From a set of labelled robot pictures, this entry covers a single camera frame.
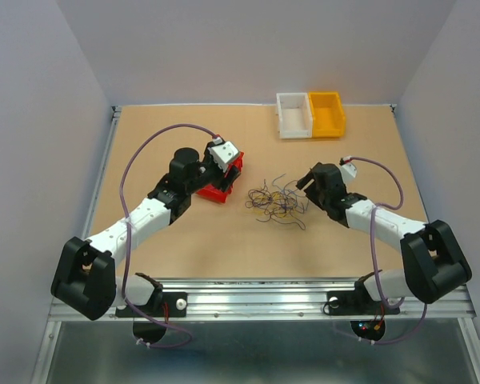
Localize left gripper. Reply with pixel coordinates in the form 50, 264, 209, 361
186, 142, 240, 195

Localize purple and yellow wires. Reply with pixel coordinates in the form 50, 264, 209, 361
244, 172, 310, 233

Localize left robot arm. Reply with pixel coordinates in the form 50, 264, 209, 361
50, 142, 242, 320

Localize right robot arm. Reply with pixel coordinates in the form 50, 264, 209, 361
296, 157, 472, 316

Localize red plastic bin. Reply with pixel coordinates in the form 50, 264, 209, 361
197, 151, 244, 203

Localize white plastic bin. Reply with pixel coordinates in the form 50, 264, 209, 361
276, 92, 313, 139

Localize yellow plastic bin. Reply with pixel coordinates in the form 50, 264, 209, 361
308, 91, 346, 138

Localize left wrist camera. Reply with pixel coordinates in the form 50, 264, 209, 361
207, 136, 240, 173

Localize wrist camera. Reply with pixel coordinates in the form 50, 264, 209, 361
339, 157, 358, 185
207, 136, 240, 173

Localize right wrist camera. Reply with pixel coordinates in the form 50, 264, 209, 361
339, 157, 358, 185

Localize left aluminium side rail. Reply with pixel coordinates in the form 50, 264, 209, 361
80, 106, 122, 240

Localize aluminium mounting rail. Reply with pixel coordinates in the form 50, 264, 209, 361
50, 277, 475, 321

